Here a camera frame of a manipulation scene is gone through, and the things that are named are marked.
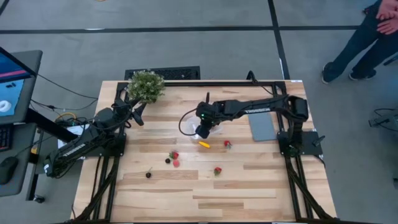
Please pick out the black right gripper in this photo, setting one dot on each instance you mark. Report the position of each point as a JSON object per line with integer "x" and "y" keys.
{"x": 203, "y": 130}

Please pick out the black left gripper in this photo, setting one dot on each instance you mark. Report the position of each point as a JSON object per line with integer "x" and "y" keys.
{"x": 123, "y": 105}

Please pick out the clear plastic tupperware container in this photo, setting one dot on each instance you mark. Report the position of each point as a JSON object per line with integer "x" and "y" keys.
{"x": 190, "y": 126}

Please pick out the red toy strawberry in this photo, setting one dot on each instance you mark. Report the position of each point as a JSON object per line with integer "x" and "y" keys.
{"x": 217, "y": 171}
{"x": 174, "y": 155}
{"x": 228, "y": 144}

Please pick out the dark toy berry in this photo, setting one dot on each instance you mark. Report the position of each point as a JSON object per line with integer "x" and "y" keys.
{"x": 168, "y": 160}

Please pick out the dark toy cherry with stem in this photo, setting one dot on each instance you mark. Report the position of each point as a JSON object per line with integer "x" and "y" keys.
{"x": 148, "y": 175}

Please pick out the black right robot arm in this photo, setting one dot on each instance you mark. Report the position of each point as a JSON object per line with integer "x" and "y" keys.
{"x": 264, "y": 109}

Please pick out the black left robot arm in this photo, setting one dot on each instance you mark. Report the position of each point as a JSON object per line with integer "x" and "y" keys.
{"x": 77, "y": 146}

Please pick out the grey tupperware lid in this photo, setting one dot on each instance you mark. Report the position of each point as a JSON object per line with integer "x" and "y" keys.
{"x": 262, "y": 127}

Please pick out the green potted plant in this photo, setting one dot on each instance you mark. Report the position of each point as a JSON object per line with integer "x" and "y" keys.
{"x": 146, "y": 86}

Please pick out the black floor vent grille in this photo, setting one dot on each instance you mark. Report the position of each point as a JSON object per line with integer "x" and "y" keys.
{"x": 174, "y": 74}

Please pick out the white paper sheet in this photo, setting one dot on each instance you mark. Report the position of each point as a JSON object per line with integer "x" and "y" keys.
{"x": 74, "y": 133}

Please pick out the computer monitor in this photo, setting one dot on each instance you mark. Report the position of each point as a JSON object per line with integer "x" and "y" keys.
{"x": 12, "y": 90}

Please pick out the grey side desk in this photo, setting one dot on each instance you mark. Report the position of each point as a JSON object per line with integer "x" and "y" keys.
{"x": 21, "y": 174}

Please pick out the black keyboard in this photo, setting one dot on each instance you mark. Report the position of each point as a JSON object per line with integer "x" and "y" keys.
{"x": 4, "y": 137}

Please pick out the black computer mouse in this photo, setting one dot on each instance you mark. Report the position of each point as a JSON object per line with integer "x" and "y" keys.
{"x": 7, "y": 169}

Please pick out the person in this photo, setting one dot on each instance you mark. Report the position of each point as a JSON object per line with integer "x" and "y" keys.
{"x": 357, "y": 46}

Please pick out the person's hand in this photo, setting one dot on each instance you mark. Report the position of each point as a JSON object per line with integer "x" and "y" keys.
{"x": 388, "y": 9}
{"x": 388, "y": 27}

